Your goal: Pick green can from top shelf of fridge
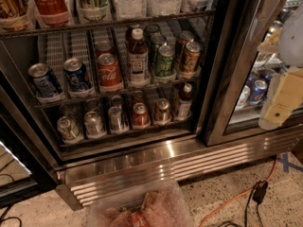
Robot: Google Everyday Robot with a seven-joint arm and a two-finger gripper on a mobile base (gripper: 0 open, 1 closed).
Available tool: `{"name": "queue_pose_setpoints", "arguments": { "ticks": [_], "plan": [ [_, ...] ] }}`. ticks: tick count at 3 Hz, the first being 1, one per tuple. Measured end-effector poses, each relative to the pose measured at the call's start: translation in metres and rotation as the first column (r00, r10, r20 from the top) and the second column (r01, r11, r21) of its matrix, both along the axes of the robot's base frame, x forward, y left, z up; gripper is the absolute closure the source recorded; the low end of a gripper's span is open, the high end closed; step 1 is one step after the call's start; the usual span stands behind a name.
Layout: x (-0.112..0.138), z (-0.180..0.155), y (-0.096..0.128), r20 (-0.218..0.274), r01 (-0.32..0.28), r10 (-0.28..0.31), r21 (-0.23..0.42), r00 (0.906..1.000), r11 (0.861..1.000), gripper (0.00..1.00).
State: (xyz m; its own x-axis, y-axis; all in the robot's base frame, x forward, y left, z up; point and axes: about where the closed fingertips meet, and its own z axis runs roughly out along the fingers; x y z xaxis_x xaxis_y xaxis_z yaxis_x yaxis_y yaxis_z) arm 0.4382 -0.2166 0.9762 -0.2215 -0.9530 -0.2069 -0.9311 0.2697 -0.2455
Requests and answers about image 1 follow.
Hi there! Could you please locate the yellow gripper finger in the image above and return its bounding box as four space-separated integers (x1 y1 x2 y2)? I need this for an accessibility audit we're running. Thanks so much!
278 67 303 126

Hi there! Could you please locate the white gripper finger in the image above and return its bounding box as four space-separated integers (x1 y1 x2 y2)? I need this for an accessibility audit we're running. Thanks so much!
258 74 281 131

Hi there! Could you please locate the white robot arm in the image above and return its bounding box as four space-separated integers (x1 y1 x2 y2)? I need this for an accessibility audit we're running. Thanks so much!
258 5 303 130

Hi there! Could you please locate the blue pepsi can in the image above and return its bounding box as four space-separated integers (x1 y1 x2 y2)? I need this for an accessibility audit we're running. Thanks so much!
248 79 268 105

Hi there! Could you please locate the glass fridge door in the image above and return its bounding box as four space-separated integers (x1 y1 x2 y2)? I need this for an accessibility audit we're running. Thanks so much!
203 0 303 148

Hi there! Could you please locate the brown orange can front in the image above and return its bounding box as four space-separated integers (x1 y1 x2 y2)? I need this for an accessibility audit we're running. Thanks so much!
180 42 202 75

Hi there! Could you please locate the brown orange can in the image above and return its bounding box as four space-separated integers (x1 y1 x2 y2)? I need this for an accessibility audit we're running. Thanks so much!
180 42 202 75
175 30 194 61

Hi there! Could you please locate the brown orange can behind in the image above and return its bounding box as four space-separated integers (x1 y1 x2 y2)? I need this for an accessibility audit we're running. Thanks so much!
175 30 194 61

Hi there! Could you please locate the green can front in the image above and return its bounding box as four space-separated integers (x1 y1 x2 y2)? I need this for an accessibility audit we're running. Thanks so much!
154 44 175 79

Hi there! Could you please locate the red can bottom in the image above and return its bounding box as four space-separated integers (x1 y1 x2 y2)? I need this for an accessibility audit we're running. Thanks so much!
133 102 150 127

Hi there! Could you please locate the green can behind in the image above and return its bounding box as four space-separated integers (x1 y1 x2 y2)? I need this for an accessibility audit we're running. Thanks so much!
150 34 167 61

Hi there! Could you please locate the silver grey can bottom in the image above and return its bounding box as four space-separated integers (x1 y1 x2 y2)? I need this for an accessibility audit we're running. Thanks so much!
108 106 128 133

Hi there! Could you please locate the red cola can front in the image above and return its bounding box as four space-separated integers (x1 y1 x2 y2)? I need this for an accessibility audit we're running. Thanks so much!
97 53 123 92

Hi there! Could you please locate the stainless steel fridge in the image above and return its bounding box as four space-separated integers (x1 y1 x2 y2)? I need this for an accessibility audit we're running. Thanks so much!
0 0 302 210

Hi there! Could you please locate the red cola can behind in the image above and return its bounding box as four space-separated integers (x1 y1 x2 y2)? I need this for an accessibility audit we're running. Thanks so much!
96 41 115 57

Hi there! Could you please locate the white green can bottom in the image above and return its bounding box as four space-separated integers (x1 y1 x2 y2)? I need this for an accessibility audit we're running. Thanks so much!
57 116 83 144

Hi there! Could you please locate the blue silver can left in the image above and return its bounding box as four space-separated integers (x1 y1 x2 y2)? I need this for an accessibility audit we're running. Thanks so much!
28 62 63 104

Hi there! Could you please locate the tall tan patterned can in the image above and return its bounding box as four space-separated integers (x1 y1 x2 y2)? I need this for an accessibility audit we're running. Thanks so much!
0 0 31 31

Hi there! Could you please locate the black power adapter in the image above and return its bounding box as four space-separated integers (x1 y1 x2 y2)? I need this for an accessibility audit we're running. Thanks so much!
253 181 268 204

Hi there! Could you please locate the small tea bottle bottom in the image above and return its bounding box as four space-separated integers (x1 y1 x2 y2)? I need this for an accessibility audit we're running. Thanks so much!
174 83 193 119

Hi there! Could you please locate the clear plastic bin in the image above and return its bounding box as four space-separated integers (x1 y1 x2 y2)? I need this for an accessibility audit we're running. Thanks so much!
86 180 194 227

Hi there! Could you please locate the brown tea bottle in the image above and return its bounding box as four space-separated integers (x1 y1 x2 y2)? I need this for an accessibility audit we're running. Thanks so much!
127 28 149 85

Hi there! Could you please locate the clear water bottle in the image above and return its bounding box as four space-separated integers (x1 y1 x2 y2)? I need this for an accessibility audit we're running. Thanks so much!
114 0 147 20

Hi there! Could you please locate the orange cable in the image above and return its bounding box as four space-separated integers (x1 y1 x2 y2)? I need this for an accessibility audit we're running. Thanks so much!
198 156 279 227

